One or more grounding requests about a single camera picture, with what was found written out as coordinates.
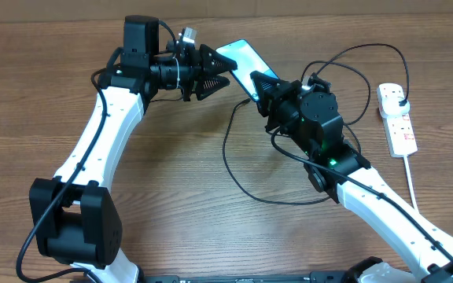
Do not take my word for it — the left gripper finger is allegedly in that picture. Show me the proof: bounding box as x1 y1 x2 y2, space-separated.
194 75 230 101
199 44 238 76

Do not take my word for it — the blue Galaxy smartphone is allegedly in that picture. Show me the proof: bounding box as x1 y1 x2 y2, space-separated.
215 39 278 101

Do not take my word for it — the black charging cable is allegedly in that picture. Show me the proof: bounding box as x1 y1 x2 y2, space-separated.
222 42 411 207

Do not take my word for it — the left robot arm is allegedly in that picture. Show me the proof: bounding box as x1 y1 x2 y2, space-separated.
28 15 237 282

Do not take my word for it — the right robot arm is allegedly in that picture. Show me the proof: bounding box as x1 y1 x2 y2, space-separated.
250 71 453 282

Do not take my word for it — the white charger plug adapter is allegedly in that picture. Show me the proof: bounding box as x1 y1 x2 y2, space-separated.
379 97 411 119

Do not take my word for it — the white power strip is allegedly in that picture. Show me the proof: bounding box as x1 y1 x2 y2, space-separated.
377 83 418 158

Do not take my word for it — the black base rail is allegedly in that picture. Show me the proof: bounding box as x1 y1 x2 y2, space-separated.
138 270 346 283

